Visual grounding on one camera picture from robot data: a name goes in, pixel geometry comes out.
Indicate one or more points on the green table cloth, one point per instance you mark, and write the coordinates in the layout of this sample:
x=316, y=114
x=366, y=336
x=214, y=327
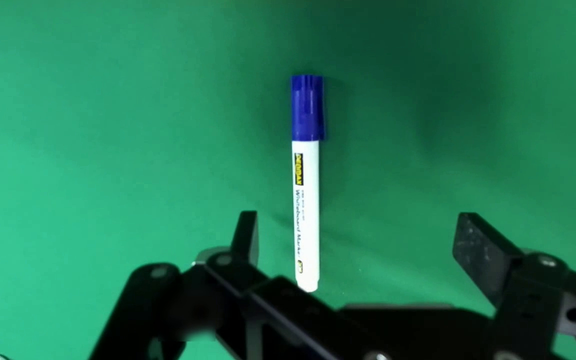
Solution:
x=139, y=131

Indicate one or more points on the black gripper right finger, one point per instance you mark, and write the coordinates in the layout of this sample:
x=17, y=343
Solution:
x=532, y=292

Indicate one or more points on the blue and white marker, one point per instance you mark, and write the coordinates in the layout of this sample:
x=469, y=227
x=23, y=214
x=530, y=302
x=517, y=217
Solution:
x=306, y=135

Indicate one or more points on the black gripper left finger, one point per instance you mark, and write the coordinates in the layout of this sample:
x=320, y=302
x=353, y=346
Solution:
x=225, y=292

